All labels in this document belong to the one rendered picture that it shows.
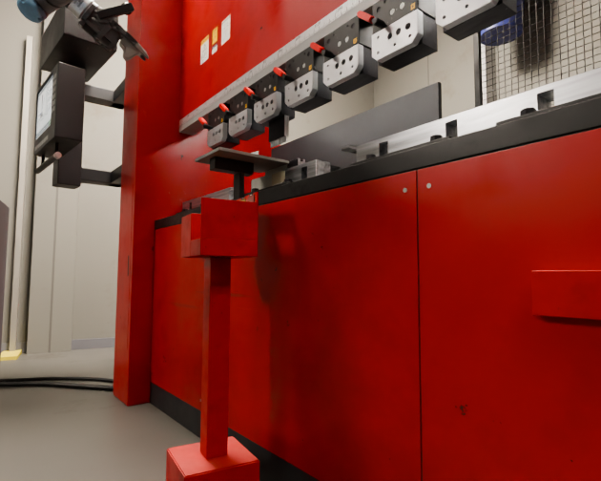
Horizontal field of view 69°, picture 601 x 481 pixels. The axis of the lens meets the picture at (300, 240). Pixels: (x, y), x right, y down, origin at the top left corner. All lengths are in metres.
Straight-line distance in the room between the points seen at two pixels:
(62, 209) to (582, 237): 3.66
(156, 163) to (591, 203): 1.93
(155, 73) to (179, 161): 0.45
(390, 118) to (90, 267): 2.87
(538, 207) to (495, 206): 0.07
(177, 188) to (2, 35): 2.52
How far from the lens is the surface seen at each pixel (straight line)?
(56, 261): 3.94
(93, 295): 4.02
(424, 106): 1.82
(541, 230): 0.79
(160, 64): 2.48
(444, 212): 0.88
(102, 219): 4.04
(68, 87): 2.43
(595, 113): 0.80
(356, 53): 1.33
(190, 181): 2.36
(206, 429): 1.29
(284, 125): 1.59
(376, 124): 1.97
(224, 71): 2.02
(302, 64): 1.52
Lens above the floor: 0.61
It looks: 5 degrees up
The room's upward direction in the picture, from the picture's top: straight up
